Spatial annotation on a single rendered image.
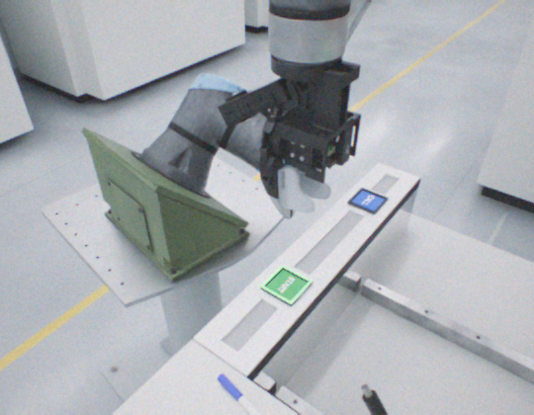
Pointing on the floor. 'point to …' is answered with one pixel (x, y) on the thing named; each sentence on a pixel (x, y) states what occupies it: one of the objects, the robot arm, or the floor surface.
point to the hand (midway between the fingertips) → (285, 207)
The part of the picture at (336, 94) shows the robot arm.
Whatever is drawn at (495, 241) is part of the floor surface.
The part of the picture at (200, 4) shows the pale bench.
